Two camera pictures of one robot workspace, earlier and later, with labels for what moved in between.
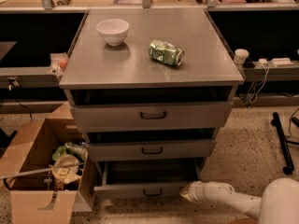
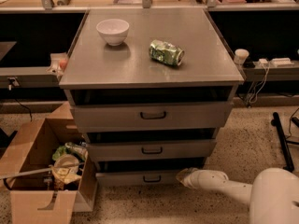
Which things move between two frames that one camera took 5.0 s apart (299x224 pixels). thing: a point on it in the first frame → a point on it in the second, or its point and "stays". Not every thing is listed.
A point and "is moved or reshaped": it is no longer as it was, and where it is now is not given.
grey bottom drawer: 146,178 is moved or reshaped
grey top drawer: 156,116 stays
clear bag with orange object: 58,64 stays
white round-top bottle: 241,54 stays
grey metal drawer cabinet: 149,89 stays
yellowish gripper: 197,190 → 199,178
